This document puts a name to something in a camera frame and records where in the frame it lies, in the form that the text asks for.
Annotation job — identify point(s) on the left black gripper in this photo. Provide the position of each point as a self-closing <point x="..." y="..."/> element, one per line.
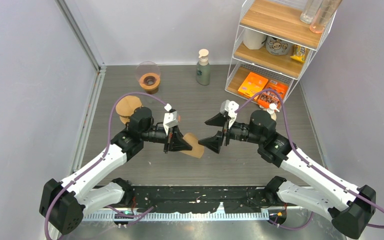
<point x="173" y="139"/>

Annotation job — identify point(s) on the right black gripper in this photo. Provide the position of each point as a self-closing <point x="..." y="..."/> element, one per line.
<point x="214" y="143"/>

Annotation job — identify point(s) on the pink glass dripper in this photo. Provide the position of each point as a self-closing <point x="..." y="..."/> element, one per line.
<point x="147" y="67"/>

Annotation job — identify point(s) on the small wooden ring holder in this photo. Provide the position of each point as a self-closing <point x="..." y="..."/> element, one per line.
<point x="150" y="82"/>

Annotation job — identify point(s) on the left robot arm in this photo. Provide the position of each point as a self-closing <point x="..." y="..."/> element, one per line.
<point x="64" y="203"/>

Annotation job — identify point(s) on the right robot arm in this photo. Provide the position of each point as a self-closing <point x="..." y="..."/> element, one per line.
<point x="344" y="204"/>

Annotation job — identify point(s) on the small glass with wood band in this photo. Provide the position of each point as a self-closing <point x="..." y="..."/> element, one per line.
<point x="152" y="91"/>

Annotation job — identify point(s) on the orange snack packet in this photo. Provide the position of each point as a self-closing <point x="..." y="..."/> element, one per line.
<point x="270" y="97"/>

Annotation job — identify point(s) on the orange box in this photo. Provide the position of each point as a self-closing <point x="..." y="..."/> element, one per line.
<point x="252" y="84"/>

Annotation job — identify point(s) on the cream pump bottle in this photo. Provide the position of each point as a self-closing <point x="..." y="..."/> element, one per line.
<point x="273" y="110"/>

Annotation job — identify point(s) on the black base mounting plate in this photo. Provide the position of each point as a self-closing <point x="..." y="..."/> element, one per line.
<point x="198" y="199"/>

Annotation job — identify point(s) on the green pump bottle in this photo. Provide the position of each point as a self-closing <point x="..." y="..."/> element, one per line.
<point x="203" y="67"/>

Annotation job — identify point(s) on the white paper roll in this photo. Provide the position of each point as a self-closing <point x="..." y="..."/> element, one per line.
<point x="253" y="40"/>

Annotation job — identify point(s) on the cartoon printed tin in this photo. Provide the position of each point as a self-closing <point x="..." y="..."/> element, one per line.
<point x="277" y="46"/>

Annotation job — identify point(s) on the yellow snack bag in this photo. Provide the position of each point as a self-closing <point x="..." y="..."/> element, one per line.
<point x="299" y="54"/>

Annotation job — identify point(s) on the clear glass bottle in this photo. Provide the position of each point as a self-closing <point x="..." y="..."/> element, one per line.
<point x="309" y="11"/>

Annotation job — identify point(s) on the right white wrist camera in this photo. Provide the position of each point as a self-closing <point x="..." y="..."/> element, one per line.
<point x="229" y="107"/>

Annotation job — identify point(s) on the white wire wooden shelf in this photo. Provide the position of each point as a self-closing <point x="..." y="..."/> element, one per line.
<point x="280" y="20"/>

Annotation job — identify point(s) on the aluminium frame rail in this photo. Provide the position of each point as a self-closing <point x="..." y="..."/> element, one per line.
<point x="75" y="20"/>

